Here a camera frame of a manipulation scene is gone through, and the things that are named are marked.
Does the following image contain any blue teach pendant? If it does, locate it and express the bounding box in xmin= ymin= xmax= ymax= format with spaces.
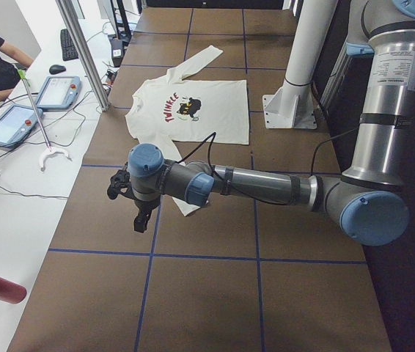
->
xmin=36 ymin=76 xmax=81 ymax=111
xmin=0 ymin=104 xmax=43 ymax=148

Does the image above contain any far blue teach pendant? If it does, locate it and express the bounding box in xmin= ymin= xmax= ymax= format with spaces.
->
xmin=36 ymin=76 xmax=81 ymax=111

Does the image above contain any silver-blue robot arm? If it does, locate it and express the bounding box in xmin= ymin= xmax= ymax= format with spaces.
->
xmin=125 ymin=1 xmax=415 ymax=246

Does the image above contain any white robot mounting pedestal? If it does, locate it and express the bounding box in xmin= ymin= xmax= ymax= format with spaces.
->
xmin=262 ymin=0 xmax=338 ymax=130

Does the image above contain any reacher grabber stick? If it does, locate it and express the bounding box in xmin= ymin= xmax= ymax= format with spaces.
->
xmin=17 ymin=69 xmax=71 ymax=172

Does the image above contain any cream long-sleeve printed shirt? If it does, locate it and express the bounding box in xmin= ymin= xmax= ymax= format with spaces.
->
xmin=125 ymin=45 xmax=250 ymax=219

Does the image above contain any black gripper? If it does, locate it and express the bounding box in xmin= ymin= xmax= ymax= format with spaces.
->
xmin=133 ymin=194 xmax=161 ymax=232

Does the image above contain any black computer mouse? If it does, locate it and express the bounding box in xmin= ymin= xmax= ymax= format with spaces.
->
xmin=48 ymin=65 xmax=66 ymax=75

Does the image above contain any black keyboard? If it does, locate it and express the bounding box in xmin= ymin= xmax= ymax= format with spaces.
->
xmin=60 ymin=29 xmax=78 ymax=62

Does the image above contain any near blue teach pendant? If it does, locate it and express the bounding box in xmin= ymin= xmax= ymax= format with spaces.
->
xmin=0 ymin=104 xmax=43 ymax=148

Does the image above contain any black box white label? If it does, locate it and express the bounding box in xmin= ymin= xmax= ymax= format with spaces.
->
xmin=110 ymin=37 xmax=125 ymax=67

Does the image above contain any aluminium frame post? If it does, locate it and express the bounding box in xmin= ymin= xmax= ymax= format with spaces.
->
xmin=56 ymin=0 xmax=110 ymax=111

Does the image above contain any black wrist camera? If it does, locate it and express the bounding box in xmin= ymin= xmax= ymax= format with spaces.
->
xmin=107 ymin=164 xmax=133 ymax=200

